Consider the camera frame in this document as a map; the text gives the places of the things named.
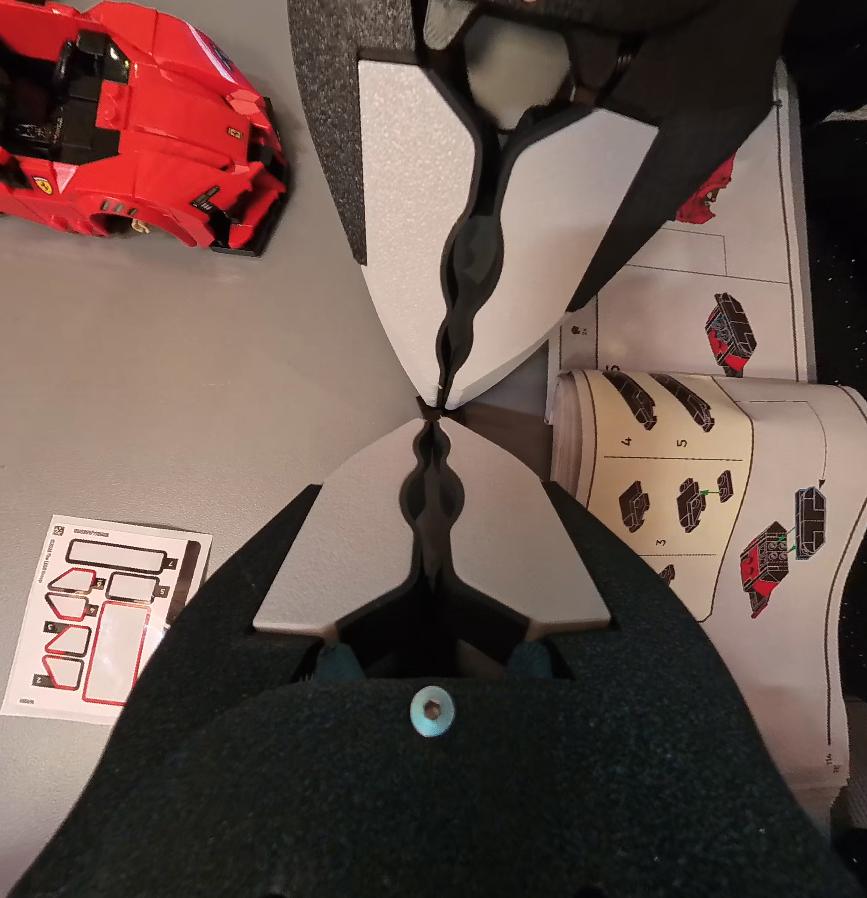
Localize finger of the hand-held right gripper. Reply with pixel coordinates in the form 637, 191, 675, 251
444, 107, 660, 411
358, 58, 485, 406

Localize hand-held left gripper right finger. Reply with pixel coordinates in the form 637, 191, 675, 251
433, 420, 612, 639

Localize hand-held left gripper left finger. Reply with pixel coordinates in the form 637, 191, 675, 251
253, 418, 432, 644

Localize red lego car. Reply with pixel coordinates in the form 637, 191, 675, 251
0, 0, 290, 255

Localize lego instruction booklet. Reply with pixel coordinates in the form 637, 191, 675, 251
546, 59, 867, 843

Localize person's black sweater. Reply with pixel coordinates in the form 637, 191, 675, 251
784, 0, 867, 710

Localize white sticker sheet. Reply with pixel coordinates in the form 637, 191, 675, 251
0, 514, 213, 725

